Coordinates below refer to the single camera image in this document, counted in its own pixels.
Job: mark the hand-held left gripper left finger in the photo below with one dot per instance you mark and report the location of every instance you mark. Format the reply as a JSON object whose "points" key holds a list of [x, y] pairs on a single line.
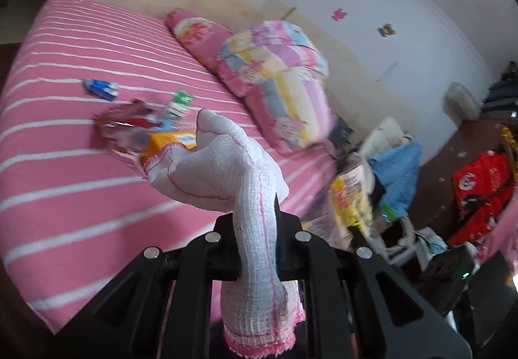
{"points": [[190, 258]]}

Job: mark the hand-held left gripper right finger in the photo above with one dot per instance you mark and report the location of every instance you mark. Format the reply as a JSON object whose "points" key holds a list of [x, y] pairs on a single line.
{"points": [[319, 262]]}

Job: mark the white cloth pink edge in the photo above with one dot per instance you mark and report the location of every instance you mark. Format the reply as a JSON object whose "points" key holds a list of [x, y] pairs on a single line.
{"points": [[226, 169]]}

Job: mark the orange white cardboard box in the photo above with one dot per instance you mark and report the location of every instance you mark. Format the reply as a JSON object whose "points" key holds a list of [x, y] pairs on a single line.
{"points": [[166, 140]]}

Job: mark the red snack bag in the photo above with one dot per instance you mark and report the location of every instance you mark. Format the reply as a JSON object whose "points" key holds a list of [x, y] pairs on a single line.
{"points": [[121, 120]]}

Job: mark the yellow printed plastic bag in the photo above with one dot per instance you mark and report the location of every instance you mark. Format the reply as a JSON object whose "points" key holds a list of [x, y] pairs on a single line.
{"points": [[348, 197]]}

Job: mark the red printed bag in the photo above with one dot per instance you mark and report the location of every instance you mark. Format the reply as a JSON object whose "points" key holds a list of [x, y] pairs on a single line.
{"points": [[481, 185]]}

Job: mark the blue cloth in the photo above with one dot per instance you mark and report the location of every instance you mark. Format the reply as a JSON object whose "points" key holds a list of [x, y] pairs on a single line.
{"points": [[398, 173]]}

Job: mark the white swivel chair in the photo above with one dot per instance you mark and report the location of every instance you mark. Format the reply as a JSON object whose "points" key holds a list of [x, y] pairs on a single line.
{"points": [[386, 132]]}

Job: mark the green white drink carton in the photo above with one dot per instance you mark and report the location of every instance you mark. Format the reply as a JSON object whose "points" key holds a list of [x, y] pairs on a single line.
{"points": [[178, 104]]}

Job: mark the folded colourful patchwork quilt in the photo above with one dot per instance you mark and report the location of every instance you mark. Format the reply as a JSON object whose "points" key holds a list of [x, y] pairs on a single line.
{"points": [[283, 92]]}

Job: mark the translucent white plastic container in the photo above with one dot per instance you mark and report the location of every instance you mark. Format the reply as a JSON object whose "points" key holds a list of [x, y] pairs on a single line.
{"points": [[463, 100]]}

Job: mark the stack of dark clothes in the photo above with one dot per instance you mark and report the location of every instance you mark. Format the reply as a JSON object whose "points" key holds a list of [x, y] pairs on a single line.
{"points": [[499, 96]]}

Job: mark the blue white crumpled wrapper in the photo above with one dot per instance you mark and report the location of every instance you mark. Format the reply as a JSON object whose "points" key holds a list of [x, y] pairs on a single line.
{"points": [[100, 88]]}

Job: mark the pink printed pillow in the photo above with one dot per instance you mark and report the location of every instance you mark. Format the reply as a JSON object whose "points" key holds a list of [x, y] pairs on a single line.
{"points": [[194, 33]]}

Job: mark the brown butterfly wall sticker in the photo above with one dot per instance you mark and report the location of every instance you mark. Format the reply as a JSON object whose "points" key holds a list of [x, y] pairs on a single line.
{"points": [[387, 30]]}

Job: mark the pink wall sticker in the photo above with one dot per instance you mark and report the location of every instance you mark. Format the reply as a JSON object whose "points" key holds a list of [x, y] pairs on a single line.
{"points": [[339, 14]]}

